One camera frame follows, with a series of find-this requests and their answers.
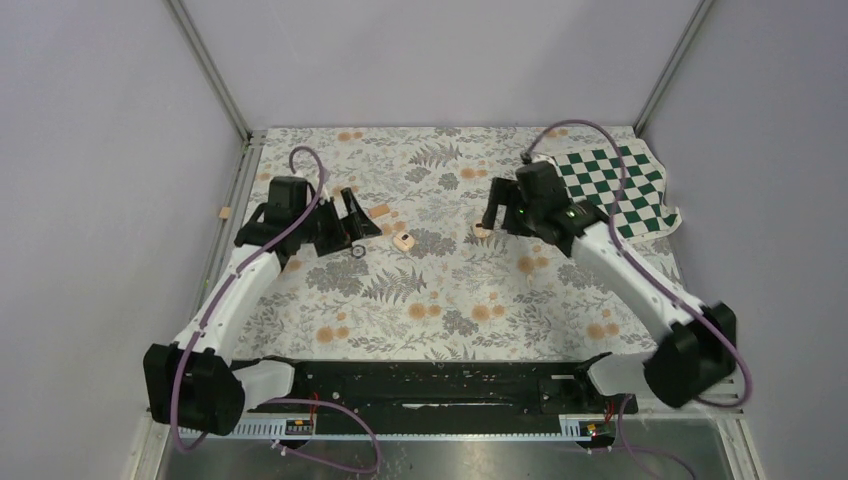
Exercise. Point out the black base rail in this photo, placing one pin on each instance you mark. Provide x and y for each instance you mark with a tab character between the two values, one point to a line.
433	398

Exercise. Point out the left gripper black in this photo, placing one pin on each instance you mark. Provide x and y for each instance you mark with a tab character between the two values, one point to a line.
361	226

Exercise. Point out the floral patterned table mat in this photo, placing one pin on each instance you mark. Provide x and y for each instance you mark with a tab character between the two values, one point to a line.
453	296

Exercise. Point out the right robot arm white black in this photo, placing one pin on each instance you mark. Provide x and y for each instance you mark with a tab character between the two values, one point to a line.
695	343

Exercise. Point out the green white checkered mat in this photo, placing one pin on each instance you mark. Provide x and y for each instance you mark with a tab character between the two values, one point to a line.
629	185

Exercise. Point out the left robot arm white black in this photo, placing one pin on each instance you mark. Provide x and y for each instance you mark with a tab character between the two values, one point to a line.
191	382

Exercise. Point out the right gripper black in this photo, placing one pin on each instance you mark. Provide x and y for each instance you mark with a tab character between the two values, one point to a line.
505	191

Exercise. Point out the blue poker chip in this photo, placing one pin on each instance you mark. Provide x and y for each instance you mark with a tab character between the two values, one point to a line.
358	251

